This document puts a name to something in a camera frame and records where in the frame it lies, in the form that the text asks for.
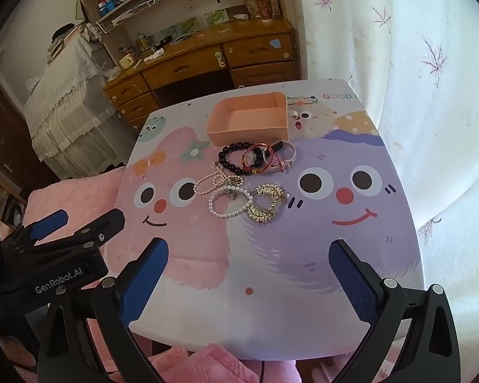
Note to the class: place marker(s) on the white lace cloth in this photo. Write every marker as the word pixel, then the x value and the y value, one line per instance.
pixel 64 107

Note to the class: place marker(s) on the pink plastic box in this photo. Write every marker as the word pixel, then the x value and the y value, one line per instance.
pixel 247 127

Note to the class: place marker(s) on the red bangle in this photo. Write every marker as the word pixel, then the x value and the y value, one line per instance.
pixel 259 144

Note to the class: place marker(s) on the yellow mug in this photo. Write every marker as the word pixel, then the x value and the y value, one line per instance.
pixel 125 62

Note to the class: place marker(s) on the white floral curtain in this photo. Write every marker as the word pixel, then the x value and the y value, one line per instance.
pixel 423 127

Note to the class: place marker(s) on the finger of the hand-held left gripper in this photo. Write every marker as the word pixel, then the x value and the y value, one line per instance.
pixel 52 221
pixel 103 225

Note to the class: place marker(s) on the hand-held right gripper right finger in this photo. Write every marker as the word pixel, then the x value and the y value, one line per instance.
pixel 353 283

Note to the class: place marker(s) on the wooden desk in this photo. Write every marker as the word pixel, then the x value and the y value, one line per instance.
pixel 207 44

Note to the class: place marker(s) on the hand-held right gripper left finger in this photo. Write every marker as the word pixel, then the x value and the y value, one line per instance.
pixel 143 283

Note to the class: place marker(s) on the cartoon printed table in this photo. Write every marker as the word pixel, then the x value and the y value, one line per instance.
pixel 303 247

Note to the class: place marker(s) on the dark wooden cabinet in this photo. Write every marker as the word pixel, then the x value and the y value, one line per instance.
pixel 8 127

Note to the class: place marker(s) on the red patterned cup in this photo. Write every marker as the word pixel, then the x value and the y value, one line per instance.
pixel 265 8

